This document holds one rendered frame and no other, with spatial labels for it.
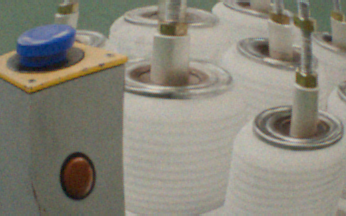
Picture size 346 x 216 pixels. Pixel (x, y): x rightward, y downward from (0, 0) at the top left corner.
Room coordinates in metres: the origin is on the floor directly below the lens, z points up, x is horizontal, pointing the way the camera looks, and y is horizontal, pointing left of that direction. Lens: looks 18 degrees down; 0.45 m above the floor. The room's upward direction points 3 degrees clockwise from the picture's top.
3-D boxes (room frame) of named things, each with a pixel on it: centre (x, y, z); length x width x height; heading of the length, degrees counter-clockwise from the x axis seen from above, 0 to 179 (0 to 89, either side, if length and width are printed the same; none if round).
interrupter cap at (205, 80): (0.66, 0.00, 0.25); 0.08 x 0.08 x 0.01
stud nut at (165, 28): (0.66, 0.00, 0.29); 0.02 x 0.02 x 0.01; 11
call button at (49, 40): (0.48, 0.07, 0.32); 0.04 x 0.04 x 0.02
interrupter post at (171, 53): (0.66, 0.00, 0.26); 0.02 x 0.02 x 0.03
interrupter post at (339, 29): (0.83, -0.16, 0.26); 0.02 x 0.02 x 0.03
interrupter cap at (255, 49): (0.74, -0.08, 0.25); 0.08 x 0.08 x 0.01
